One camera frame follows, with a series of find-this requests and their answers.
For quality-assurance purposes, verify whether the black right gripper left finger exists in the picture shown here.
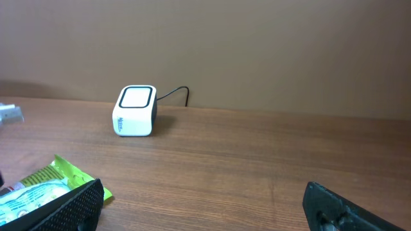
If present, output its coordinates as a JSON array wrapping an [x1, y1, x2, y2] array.
[[1, 178, 104, 231]]

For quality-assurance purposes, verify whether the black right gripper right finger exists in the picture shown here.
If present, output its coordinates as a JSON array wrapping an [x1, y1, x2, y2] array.
[[302, 182, 404, 231]]

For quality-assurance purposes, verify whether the green snack bag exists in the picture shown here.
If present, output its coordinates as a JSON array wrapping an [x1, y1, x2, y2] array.
[[1, 155, 94, 195]]

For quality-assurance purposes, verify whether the light blue wipes packet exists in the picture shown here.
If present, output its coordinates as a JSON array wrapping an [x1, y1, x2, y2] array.
[[1, 180, 71, 226]]

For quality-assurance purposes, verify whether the white barcode scanner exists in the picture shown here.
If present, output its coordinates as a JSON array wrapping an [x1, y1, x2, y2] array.
[[112, 85, 157, 137]]

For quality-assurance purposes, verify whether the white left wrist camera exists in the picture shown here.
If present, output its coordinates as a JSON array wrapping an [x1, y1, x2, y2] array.
[[0, 103, 24, 125]]

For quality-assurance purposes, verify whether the black scanner cable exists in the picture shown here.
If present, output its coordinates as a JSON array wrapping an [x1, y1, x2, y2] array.
[[156, 85, 190, 108]]

